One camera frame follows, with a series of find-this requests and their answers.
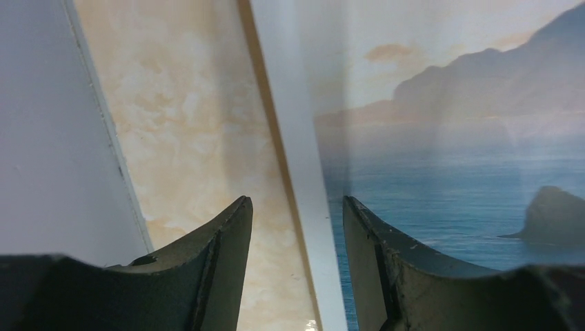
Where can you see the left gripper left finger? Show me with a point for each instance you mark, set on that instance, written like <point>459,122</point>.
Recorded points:
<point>193,283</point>

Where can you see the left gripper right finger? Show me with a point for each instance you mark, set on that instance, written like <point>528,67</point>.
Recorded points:
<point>399,283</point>

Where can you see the landscape photo print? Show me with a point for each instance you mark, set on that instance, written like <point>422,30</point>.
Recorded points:
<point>459,122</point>

